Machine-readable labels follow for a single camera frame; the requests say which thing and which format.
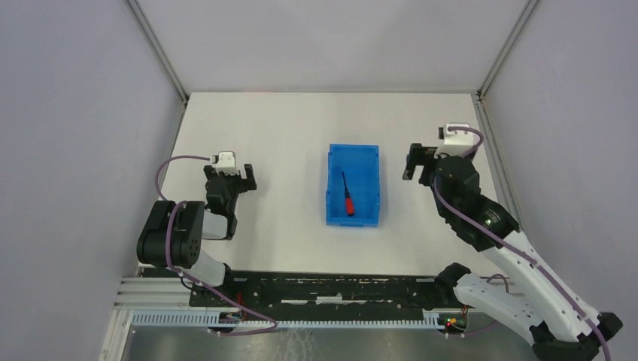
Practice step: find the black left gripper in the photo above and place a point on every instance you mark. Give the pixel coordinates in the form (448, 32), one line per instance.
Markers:
(235, 180)

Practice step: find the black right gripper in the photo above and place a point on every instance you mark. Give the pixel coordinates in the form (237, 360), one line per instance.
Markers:
(423, 163)

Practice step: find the red black screwdriver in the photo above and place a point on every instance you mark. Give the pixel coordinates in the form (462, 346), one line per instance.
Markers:
(349, 205)

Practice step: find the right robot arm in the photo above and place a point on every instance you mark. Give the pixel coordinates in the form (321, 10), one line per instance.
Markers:
(550, 317)

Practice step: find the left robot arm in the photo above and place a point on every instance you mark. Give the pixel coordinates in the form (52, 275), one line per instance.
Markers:
(180, 244)

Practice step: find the blue plastic bin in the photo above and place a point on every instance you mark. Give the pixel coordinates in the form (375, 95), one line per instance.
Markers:
(361, 164)

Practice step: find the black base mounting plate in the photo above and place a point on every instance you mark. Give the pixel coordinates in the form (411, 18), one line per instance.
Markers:
(317, 297)

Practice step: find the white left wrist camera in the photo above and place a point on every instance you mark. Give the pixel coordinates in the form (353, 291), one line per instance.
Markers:
(225, 163)

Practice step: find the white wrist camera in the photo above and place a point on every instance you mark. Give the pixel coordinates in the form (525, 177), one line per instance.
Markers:
(457, 140)
(225, 163)

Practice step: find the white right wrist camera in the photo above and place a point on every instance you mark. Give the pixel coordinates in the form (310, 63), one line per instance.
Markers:
(457, 140)

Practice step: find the right side aluminium rail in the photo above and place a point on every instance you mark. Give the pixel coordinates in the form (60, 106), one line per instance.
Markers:
(499, 172)

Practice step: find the white slotted cable duct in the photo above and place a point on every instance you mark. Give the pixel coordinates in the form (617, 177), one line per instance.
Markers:
(215, 319)

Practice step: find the left corner aluminium post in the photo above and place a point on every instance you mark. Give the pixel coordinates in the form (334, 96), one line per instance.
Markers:
(158, 50)

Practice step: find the corner aluminium post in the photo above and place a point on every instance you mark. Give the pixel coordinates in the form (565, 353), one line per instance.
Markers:
(158, 50)
(514, 34)

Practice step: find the right corner aluminium post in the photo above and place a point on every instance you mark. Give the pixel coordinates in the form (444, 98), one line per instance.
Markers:
(514, 34)

